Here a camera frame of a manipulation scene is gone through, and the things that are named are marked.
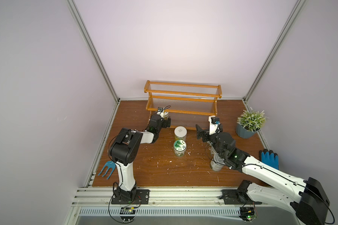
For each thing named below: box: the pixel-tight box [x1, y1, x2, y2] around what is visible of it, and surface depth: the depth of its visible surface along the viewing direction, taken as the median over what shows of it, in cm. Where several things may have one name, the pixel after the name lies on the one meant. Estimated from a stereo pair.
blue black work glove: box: [259, 148, 280, 171], surface depth 87 cm
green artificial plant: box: [237, 106, 269, 133], surface depth 87 cm
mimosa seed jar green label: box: [173, 139, 187, 158], surface depth 85 cm
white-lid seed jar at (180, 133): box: [174, 126, 188, 142], surface depth 91 cm
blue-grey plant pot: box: [235, 123, 261, 139], surface depth 91 cm
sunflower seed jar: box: [163, 111, 169, 121], surface depth 100 cm
